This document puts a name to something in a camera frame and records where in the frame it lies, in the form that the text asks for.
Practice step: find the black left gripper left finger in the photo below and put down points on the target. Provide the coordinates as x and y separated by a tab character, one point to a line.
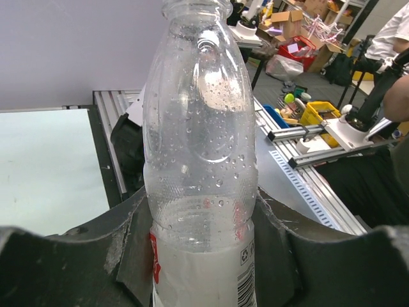
104	262

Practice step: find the red plastic basket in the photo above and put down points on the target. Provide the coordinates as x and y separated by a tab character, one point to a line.
299	49

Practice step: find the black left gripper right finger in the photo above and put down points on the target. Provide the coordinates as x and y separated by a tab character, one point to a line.
300	262

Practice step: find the white slotted cable duct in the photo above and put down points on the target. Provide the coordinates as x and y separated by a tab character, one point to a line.
305	192

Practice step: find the clear water bottle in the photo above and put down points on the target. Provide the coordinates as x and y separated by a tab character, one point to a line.
200	171

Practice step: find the open cardboard box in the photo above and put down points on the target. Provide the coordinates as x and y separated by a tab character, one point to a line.
290	23

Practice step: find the yellow plastic crate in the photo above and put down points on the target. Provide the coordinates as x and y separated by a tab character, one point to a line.
317	111

